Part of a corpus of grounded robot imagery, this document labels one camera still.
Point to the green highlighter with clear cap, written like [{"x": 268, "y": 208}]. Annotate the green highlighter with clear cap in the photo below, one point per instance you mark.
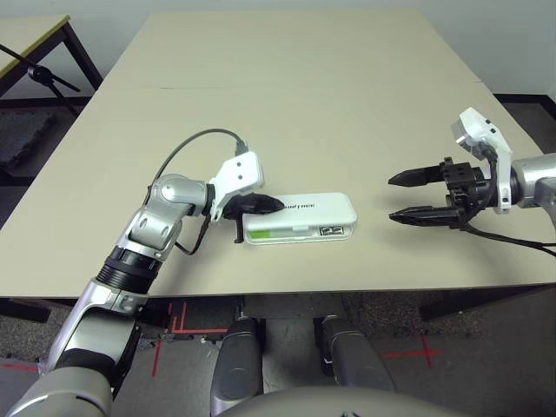
[{"x": 260, "y": 235}]

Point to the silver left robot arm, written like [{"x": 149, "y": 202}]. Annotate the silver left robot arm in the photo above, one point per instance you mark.
[{"x": 169, "y": 195}]

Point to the red floor tape cross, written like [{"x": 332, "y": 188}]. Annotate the red floor tape cross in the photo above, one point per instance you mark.
[{"x": 428, "y": 349}]

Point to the beige side table black legs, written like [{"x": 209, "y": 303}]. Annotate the beige side table black legs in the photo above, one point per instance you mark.
[{"x": 26, "y": 30}]

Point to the grey robot left leg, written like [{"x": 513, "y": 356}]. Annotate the grey robot left leg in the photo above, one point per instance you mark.
[{"x": 239, "y": 360}]

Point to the red floor tape mark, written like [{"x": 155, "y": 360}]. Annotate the red floor tape mark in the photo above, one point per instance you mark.
[{"x": 21, "y": 366}]

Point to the grey robot torso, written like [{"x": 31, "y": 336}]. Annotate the grey robot torso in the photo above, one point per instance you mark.
[{"x": 326, "y": 404}]

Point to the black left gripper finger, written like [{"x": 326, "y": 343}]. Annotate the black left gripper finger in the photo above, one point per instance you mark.
[
  {"x": 262, "y": 208},
  {"x": 260, "y": 199}
]

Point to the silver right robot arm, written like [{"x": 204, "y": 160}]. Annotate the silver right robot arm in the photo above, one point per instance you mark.
[{"x": 534, "y": 178}]

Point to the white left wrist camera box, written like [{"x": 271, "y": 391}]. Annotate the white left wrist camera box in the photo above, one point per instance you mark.
[{"x": 239, "y": 171}]

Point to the black tripod stand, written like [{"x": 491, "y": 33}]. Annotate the black tripod stand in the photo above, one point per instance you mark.
[{"x": 41, "y": 74}]

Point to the white plastic pencil case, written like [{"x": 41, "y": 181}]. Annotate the white plastic pencil case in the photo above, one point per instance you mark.
[{"x": 321, "y": 208}]

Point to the red floor tape lines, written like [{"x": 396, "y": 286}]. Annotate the red floor tape lines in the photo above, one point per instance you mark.
[{"x": 195, "y": 330}]

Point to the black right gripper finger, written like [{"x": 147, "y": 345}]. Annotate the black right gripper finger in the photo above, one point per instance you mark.
[
  {"x": 425, "y": 217},
  {"x": 417, "y": 178}
]

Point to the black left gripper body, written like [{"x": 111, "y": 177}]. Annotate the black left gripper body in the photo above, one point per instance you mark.
[{"x": 234, "y": 208}]

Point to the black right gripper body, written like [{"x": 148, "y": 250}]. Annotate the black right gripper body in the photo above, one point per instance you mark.
[{"x": 465, "y": 182}]

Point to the black table base beam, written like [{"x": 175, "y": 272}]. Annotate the black table base beam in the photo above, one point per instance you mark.
[
  {"x": 26, "y": 308},
  {"x": 452, "y": 306}
]

